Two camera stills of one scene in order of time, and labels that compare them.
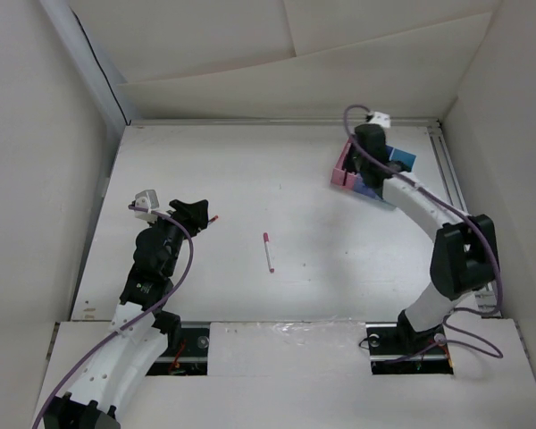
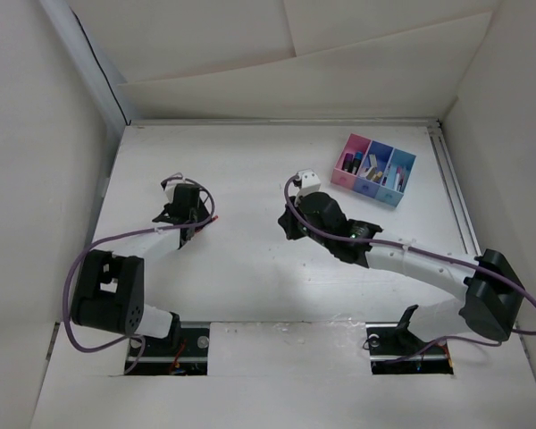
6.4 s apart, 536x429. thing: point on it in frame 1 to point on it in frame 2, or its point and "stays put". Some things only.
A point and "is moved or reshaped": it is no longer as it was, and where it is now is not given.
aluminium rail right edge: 486,298 stays put
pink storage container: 340,176 stays put
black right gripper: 349,164 to 288,220
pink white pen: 271,261 is moved or reshaped
